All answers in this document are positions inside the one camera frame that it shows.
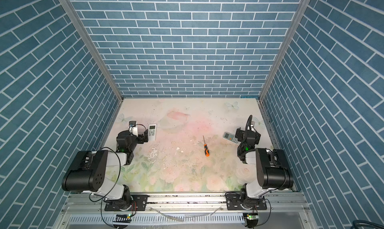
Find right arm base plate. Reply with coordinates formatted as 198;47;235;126
225;193;267;211

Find orange black screwdriver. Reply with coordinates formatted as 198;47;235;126
203;137;210;156

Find right controller board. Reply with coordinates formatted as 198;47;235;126
243;213;259;229

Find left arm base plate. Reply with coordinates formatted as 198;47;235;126
105;195;149;212

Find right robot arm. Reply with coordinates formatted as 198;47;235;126
235;126;294;199

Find controller board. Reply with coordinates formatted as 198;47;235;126
243;213;259;229
113;214;132;229

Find aluminium front rail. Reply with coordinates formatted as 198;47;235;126
61;191;313;215

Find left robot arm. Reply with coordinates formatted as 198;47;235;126
62;127;149;213

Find left controller board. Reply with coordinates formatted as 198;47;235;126
113;214;132;229

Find grey white remote control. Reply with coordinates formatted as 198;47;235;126
223;132;239;144

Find white remote with display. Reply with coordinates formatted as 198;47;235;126
148;124;157;141

